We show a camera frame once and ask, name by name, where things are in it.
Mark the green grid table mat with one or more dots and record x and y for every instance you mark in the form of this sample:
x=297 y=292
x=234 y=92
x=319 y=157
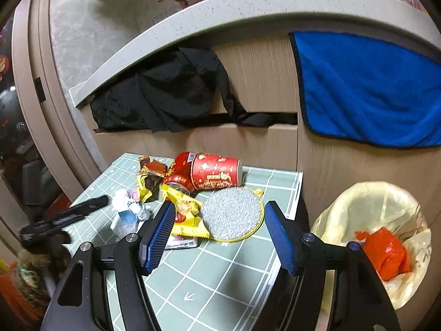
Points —
x=206 y=282

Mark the red plastic bag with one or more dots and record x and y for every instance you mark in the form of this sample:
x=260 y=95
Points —
x=386 y=253

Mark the wooden cabinet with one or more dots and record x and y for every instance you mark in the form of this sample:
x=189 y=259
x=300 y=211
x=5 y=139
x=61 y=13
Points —
x=262 y=76

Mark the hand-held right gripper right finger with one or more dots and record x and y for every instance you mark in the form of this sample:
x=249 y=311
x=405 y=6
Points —
x=280 y=241

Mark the yellow snack wrapper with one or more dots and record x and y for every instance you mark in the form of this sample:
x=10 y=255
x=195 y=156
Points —
x=187 y=213

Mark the white labelled packet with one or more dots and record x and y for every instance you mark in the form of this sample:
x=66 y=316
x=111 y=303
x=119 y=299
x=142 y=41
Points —
x=182 y=243

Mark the black cloth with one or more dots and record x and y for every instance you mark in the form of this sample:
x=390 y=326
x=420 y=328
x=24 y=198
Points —
x=165 y=89

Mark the red drink can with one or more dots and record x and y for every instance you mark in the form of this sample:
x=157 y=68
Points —
x=177 y=172

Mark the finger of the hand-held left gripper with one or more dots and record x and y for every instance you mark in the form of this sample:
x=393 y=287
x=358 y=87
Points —
x=51 y=224
x=89 y=204

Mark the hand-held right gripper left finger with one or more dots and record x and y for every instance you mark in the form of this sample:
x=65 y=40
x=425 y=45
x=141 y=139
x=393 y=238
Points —
x=156 y=244

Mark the white tissue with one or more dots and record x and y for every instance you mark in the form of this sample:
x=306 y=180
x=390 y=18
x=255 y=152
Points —
x=125 y=210

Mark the red brown snack wrapper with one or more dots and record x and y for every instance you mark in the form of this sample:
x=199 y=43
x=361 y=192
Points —
x=153 y=176

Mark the trash bin with yellowish bag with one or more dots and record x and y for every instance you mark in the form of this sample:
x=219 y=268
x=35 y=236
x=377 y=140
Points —
x=375 y=207

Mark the blue towel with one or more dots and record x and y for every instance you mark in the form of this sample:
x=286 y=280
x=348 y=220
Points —
x=365 y=86

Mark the grey speckled countertop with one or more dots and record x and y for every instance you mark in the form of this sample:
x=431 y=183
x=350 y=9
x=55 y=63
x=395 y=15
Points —
x=220 y=17

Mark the dark wall switch plate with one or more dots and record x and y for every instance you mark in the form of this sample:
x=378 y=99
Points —
x=40 y=89

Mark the round grey yellow-rimmed coaster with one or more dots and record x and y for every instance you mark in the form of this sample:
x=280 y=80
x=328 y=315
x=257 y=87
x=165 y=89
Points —
x=231 y=215

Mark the red paper cup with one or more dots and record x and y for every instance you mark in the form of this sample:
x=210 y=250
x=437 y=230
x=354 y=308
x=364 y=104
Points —
x=215 y=172

